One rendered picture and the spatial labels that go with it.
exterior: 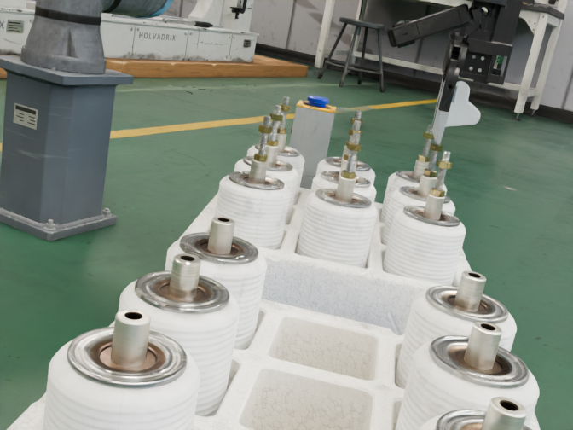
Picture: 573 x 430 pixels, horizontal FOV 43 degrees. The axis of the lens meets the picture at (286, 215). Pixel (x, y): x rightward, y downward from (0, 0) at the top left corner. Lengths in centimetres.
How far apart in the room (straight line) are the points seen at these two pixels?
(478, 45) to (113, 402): 74
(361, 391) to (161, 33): 342
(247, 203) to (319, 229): 10
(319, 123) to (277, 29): 539
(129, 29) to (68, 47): 239
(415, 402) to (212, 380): 16
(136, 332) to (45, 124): 93
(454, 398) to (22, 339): 65
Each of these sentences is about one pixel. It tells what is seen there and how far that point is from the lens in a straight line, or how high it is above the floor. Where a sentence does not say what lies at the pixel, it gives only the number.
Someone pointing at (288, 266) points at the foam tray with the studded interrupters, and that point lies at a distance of 92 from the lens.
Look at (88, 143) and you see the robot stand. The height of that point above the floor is 17.
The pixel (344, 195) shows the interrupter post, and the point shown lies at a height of 26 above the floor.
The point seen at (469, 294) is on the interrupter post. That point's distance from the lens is 68.
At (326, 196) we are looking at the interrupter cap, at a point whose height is 25.
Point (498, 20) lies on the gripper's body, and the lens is 105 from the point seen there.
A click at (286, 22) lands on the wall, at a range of 667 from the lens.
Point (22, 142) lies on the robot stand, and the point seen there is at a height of 16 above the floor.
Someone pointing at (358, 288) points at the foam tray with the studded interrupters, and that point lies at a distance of 92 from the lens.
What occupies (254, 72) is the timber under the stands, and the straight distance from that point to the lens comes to 467.
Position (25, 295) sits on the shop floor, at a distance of 117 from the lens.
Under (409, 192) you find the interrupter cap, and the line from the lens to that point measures 108.
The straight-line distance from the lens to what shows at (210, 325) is 56.
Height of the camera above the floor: 48
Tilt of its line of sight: 16 degrees down
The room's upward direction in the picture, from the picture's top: 11 degrees clockwise
